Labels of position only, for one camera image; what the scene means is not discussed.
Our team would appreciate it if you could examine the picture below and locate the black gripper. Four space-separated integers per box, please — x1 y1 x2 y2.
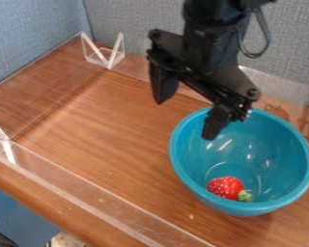
146 16 259 140

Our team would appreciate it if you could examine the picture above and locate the red toy strawberry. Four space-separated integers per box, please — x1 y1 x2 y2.
208 177 253 203

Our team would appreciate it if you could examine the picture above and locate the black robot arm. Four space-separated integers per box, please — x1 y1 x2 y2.
146 0 273 140

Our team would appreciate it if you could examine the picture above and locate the blue plastic bowl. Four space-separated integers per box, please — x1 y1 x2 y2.
169 108 309 216

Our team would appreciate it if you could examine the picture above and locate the clear acrylic back barrier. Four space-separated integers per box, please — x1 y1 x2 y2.
80 32 309 138

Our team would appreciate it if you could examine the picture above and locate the clear acrylic barrier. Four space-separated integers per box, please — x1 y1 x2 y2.
80 32 309 138
0 127 214 247
0 30 82 82

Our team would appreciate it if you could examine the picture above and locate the clear acrylic left barrier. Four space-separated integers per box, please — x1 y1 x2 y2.
0 30 82 82

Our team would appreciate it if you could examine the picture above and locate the clear acrylic front barrier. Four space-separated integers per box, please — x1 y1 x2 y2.
0 127 214 247

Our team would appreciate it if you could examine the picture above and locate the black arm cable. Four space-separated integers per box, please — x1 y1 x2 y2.
236 7 273 60

